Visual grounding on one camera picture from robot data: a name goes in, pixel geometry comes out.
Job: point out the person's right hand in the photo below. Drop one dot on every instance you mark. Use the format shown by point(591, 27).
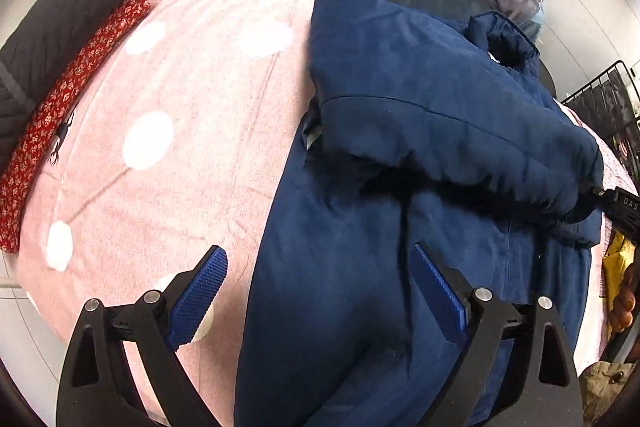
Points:
point(625, 302)

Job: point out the red floral folded cloth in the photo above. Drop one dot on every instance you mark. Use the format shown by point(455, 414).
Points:
point(65, 92)

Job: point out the pink polka dot blanket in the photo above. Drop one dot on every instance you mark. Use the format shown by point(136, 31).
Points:
point(200, 107)

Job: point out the khaki garment with button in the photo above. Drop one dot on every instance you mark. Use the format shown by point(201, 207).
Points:
point(610, 389)

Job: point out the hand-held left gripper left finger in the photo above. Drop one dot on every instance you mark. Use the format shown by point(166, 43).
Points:
point(197, 302)

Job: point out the yellow shiny garment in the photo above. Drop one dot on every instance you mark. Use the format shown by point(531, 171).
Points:
point(617, 262)

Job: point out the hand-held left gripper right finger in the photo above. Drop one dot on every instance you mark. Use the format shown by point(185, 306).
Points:
point(440, 292)

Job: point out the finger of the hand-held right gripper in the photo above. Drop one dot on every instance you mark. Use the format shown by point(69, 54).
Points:
point(592, 199)

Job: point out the black folded garment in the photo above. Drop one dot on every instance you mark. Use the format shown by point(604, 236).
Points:
point(60, 7)

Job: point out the mauve textured blanket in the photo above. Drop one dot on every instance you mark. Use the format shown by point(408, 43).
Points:
point(620, 167)

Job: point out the navy blue padded jacket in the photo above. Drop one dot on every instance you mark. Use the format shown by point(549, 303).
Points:
point(400, 167)

